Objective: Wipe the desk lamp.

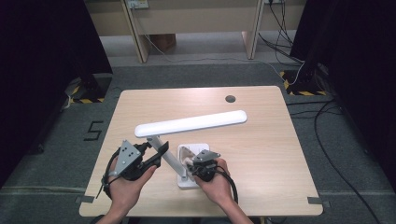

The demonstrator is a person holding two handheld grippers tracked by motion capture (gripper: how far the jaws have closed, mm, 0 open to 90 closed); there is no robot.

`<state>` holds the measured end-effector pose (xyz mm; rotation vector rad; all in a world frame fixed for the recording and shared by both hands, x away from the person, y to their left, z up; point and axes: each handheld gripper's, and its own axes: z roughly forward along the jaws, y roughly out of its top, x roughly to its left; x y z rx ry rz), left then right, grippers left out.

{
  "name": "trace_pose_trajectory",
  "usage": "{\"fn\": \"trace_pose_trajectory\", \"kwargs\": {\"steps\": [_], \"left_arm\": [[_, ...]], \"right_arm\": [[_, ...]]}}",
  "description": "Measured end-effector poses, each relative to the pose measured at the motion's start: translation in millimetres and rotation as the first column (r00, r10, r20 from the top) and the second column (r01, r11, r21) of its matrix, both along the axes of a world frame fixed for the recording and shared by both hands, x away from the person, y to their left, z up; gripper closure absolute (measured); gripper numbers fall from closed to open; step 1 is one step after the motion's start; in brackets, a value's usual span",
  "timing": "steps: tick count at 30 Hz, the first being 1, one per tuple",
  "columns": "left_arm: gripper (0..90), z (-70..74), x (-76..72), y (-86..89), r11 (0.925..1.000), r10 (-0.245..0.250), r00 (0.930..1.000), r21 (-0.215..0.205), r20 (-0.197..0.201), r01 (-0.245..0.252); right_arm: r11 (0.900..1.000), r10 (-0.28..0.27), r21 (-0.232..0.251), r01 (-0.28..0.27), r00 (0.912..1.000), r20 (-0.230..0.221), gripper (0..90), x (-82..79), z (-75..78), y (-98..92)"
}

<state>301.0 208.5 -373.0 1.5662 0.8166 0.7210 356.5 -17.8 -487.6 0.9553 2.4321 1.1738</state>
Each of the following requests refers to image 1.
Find black curtain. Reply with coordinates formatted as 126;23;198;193
0;0;113;188
289;0;396;185

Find person's left hand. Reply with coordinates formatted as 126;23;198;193
106;157;158;216

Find white power strip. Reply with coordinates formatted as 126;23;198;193
126;0;149;9

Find person's right hand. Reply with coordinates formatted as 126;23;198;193
194;158;233;207

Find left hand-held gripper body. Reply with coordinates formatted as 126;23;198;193
108;139;157;182

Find white floor cable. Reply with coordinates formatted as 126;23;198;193
144;33;305;84

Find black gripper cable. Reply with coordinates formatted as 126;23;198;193
95;147;123;200
214;166;239;205

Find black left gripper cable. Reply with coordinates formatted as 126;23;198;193
95;147;123;200

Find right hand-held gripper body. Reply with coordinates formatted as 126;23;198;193
191;148;221;183

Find beige wooden desk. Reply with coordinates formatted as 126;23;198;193
83;0;307;64

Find bundle of black hanging cables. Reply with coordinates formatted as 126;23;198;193
258;0;304;62

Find white desk lamp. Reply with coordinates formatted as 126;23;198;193
134;109;248;189

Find long black floor cable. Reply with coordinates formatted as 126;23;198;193
313;99;382;224

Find black stand base hazard tape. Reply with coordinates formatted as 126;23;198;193
64;74;113;105
279;68;328;97

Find thin black floor cables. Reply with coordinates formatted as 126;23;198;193
286;99;342;119

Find brown cardboard box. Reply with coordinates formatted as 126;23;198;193
148;33;177;52

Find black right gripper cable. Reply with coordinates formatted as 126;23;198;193
214;166;239;205

